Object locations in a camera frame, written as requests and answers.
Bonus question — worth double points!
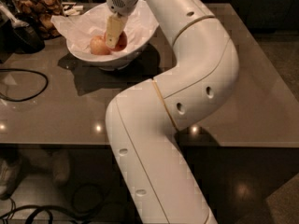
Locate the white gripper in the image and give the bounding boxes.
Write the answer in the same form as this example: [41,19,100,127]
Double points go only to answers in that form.
[105,0,138,49]

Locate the red apple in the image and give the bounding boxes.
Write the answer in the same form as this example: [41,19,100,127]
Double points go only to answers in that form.
[109,32,127,51]

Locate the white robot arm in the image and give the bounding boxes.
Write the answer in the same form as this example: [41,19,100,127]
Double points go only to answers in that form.
[106,0,239,224]

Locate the yellow-red apple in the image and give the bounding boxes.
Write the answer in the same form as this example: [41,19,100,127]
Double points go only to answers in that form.
[90,35,110,55]

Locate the white ceramic bowl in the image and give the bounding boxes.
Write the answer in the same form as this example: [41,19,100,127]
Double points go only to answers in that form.
[65,0,160,71]

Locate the white paper liner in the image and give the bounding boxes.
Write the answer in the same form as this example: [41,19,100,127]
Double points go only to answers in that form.
[51,0,159,60]

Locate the small white box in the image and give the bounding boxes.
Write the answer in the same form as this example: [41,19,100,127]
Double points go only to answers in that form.
[64,5,84,16]

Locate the glass jar of cookies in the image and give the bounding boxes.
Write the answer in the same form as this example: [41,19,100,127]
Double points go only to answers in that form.
[12,0,64,39]

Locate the black round appliance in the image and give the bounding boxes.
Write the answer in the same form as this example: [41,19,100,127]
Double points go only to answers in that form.
[0,3,45,53]

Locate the white shoe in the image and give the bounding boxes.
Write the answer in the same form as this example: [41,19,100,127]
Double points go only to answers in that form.
[0,159,22,200]

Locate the black cable on table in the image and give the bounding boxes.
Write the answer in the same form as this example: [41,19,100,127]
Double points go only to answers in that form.
[0,67,50,103]

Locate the black cables on floor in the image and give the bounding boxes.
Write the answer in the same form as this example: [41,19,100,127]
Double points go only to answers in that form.
[0,184,125,224]

